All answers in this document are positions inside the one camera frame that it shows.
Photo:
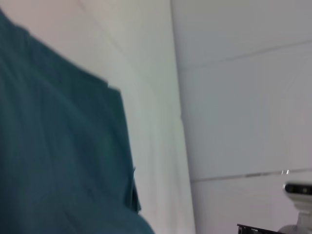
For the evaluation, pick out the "white robot head mount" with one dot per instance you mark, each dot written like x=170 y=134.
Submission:
x=302 y=214

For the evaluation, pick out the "silver depth camera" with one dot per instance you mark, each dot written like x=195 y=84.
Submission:
x=298 y=189

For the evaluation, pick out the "teal t-shirt with beige print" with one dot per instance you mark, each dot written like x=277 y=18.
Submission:
x=61 y=146

